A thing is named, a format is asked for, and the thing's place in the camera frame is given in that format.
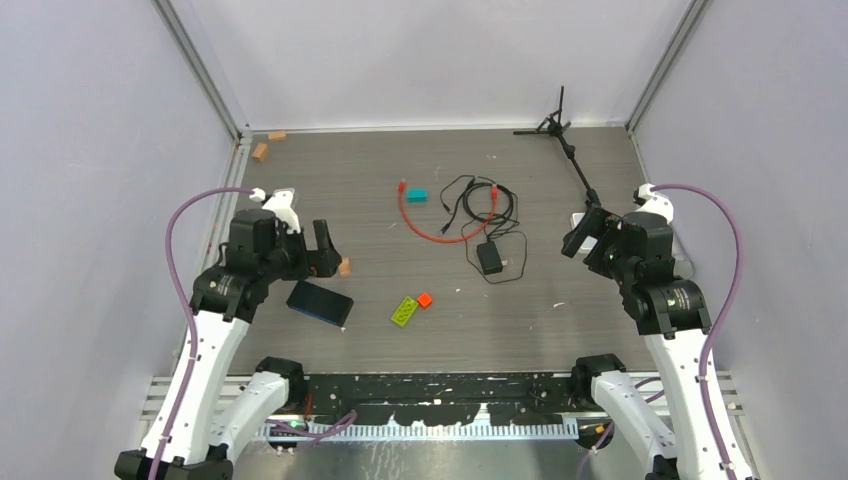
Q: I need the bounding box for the black network switch box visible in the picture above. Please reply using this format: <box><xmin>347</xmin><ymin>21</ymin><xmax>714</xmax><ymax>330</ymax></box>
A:
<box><xmin>286</xmin><ymin>281</ymin><xmax>354</xmax><ymax>328</ymax></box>

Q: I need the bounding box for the black power adapter with cord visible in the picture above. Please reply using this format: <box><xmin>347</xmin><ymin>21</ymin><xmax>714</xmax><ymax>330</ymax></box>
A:
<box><xmin>464</xmin><ymin>231</ymin><xmax>528</xmax><ymax>285</ymax></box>

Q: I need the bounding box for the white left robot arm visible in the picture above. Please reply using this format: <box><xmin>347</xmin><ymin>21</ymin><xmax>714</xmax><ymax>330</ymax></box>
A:
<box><xmin>114</xmin><ymin>208</ymin><xmax>342</xmax><ymax>479</ymax></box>

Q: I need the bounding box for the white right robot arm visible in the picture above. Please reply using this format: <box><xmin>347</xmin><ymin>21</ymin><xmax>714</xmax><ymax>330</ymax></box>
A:
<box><xmin>562</xmin><ymin>206</ymin><xmax>756</xmax><ymax>479</ymax></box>

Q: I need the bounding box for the tan wooden block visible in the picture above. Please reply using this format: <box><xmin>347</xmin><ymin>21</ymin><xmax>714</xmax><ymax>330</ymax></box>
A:
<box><xmin>338</xmin><ymin>257</ymin><xmax>352</xmax><ymax>278</ymax></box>

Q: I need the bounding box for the green lego brick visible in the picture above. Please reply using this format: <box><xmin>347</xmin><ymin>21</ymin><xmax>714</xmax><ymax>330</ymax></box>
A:
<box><xmin>390</xmin><ymin>297</ymin><xmax>419</xmax><ymax>327</ymax></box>

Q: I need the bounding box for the orange-red cube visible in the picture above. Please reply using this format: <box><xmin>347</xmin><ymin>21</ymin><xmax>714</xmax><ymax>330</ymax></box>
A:
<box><xmin>417</xmin><ymin>293</ymin><xmax>433</xmax><ymax>309</ymax></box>

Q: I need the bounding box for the teal block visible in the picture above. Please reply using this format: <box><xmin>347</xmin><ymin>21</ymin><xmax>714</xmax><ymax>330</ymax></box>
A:
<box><xmin>406</xmin><ymin>189</ymin><xmax>428</xmax><ymax>204</ymax></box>

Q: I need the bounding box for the orange block near corner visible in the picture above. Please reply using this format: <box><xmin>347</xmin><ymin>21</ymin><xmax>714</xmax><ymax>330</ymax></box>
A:
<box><xmin>251</xmin><ymin>143</ymin><xmax>270</xmax><ymax>163</ymax></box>

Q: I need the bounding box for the black tripod stand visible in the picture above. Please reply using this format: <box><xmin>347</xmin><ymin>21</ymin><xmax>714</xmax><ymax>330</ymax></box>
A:
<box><xmin>512</xmin><ymin>85</ymin><xmax>601</xmax><ymax>207</ymax></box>

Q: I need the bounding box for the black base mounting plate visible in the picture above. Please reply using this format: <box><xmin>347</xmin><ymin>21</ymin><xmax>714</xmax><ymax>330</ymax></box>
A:
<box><xmin>280</xmin><ymin>372</ymin><xmax>603</xmax><ymax>427</ymax></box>

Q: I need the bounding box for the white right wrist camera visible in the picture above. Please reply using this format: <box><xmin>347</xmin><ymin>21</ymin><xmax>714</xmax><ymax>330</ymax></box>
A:
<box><xmin>634</xmin><ymin>183</ymin><xmax>674</xmax><ymax>224</ymax></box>

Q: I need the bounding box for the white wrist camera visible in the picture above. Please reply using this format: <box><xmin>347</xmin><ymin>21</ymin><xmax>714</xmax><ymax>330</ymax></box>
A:
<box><xmin>634</xmin><ymin>183</ymin><xmax>674</xmax><ymax>224</ymax></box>
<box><xmin>249</xmin><ymin>188</ymin><xmax>302</xmax><ymax>234</ymax></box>

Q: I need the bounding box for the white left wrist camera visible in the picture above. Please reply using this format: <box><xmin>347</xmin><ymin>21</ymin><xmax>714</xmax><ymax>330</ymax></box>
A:
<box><xmin>249</xmin><ymin>188</ymin><xmax>302</xmax><ymax>234</ymax></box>

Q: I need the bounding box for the grey cylinder by wall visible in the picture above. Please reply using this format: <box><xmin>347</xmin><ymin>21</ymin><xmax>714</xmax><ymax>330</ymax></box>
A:
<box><xmin>672</xmin><ymin>228</ymin><xmax>695</xmax><ymax>280</ymax></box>

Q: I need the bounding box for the red ethernet cable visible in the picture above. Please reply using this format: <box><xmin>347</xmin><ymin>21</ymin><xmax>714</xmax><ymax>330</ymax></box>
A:
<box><xmin>396</xmin><ymin>178</ymin><xmax>499</xmax><ymax>245</ymax></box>

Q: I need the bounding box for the black ethernet cable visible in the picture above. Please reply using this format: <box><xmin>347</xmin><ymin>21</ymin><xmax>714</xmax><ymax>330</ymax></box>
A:
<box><xmin>439</xmin><ymin>174</ymin><xmax>519</xmax><ymax>234</ymax></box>

